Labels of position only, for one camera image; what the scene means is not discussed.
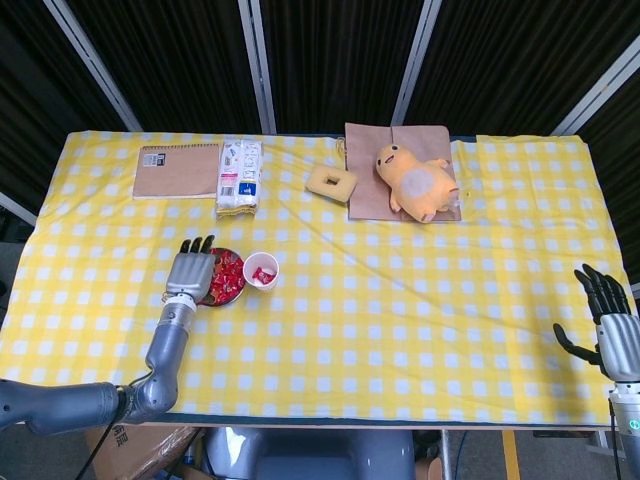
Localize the white paper cup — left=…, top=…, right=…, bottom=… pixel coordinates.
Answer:
left=242, top=251, right=280, bottom=295

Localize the yellow plush toy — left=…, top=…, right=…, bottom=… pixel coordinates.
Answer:
left=375, top=141, right=461, bottom=224

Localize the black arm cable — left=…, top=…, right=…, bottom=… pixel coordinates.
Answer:
left=607, top=396, right=625, bottom=480
left=74, top=377, right=144, bottom=480

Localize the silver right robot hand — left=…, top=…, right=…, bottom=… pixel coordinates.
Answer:
left=552, top=263, right=640, bottom=386

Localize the brown paper bag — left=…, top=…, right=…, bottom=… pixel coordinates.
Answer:
left=335, top=122, right=464, bottom=222

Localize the yellow sponge with hole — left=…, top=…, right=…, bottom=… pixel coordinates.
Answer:
left=304, top=166, right=359, bottom=206

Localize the yellow checkered tablecloth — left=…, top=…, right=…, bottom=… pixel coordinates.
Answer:
left=0, top=130, right=640, bottom=426

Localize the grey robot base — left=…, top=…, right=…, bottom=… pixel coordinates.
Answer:
left=204, top=427, right=416, bottom=480

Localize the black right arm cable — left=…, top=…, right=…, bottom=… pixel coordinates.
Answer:
left=607, top=396, right=625, bottom=480

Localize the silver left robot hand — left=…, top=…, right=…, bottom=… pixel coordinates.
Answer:
left=163, top=233, right=217, bottom=301

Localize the brown spiral notebook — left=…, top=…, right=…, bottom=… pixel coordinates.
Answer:
left=132, top=142, right=224, bottom=201

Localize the brown cardboard box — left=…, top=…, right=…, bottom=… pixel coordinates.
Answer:
left=82, top=424, right=201, bottom=480

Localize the white plastic-wrapped pack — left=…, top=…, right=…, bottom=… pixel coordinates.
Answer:
left=214, top=138, right=265, bottom=220

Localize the round steel plate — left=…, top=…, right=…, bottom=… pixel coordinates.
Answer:
left=198, top=247, right=247, bottom=307

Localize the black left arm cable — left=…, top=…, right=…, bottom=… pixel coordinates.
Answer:
left=74, top=377, right=144, bottom=480

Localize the grey metal table leg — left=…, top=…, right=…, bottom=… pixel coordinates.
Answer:
left=438, top=428, right=454, bottom=480

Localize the white frame post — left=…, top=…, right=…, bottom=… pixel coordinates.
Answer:
left=389, top=0, right=444, bottom=126
left=42, top=0, right=144, bottom=132
left=552, top=34, right=640, bottom=136
left=0, top=192, right=39, bottom=226
left=237, top=0, right=278, bottom=135

